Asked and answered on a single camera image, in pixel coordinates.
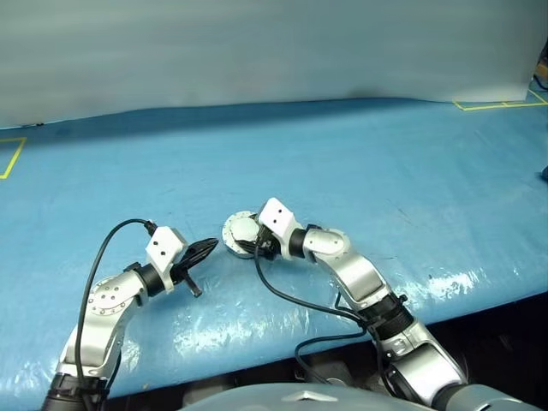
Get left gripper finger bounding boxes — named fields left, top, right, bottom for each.
left=185, top=237, right=221, bottom=255
left=182, top=244, right=217, bottom=271

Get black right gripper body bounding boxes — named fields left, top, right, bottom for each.
left=254, top=226, right=283, bottom=260

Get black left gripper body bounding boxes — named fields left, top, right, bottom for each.
left=170, top=249, right=203, bottom=300

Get grey motor housing copper coils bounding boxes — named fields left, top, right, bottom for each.
left=223, top=233, right=259, bottom=261

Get round silver metal object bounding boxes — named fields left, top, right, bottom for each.
left=221, top=209, right=261, bottom=253

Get grey robot torso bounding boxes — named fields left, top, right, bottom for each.
left=179, top=378, right=548, bottom=411

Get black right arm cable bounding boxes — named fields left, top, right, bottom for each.
left=254, top=239, right=412, bottom=395

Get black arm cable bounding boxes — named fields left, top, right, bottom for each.
left=74, top=218, right=158, bottom=389
left=254, top=239, right=412, bottom=395

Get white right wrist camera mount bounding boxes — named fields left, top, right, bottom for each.
left=258, top=197, right=297, bottom=259

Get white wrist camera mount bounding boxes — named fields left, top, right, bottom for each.
left=144, top=226, right=188, bottom=295
left=258, top=197, right=297, bottom=259

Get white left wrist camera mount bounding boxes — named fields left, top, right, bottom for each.
left=144, top=226, right=188, bottom=295

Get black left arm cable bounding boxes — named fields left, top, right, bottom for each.
left=74, top=218, right=158, bottom=389

